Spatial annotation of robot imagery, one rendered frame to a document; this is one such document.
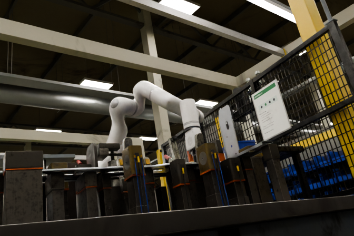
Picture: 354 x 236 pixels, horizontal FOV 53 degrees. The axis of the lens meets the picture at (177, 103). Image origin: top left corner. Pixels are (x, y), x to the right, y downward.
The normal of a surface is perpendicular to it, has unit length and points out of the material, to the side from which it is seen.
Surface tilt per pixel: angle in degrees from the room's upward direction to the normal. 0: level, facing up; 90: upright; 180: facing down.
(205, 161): 90
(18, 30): 90
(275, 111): 90
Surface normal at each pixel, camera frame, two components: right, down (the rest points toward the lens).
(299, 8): -0.86, -0.06
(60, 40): 0.61, -0.40
